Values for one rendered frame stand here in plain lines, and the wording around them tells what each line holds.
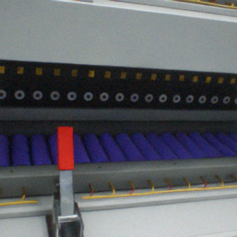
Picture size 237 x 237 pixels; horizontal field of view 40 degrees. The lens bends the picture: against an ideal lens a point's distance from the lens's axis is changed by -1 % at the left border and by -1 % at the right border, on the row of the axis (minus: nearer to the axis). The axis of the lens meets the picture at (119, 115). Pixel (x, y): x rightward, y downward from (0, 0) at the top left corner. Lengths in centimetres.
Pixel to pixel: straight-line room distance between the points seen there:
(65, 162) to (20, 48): 9
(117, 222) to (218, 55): 17
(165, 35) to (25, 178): 17
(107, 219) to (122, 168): 6
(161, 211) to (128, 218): 4
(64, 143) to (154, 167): 11
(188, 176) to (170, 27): 17
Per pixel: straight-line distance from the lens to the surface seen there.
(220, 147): 44
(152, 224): 31
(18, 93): 40
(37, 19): 24
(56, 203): 28
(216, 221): 34
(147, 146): 39
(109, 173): 32
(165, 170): 35
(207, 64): 30
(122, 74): 41
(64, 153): 27
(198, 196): 35
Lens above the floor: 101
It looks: 5 degrees down
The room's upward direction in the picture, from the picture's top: 2 degrees clockwise
